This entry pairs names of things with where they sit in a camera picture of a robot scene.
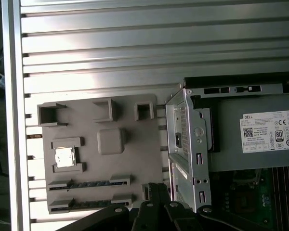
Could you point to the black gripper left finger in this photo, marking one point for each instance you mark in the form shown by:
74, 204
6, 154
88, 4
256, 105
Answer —
147, 216

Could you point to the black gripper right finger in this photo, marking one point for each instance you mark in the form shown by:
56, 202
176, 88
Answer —
180, 216

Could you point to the silver CPU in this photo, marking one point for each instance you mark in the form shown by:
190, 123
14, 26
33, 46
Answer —
65, 157

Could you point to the dark RAM stick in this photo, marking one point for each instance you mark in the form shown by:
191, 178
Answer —
91, 204
91, 184

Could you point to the grey plastic parts rack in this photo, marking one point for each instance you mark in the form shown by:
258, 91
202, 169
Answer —
139, 156

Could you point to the black open PC case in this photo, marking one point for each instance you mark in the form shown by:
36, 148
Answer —
197, 144

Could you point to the green motherboard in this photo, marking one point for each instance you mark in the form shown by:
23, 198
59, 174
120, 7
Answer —
265, 192

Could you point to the grey power supply unit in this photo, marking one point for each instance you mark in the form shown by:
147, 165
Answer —
231, 134

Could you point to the black RAM slot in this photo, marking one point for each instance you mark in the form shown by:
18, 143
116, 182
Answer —
286, 199
276, 199

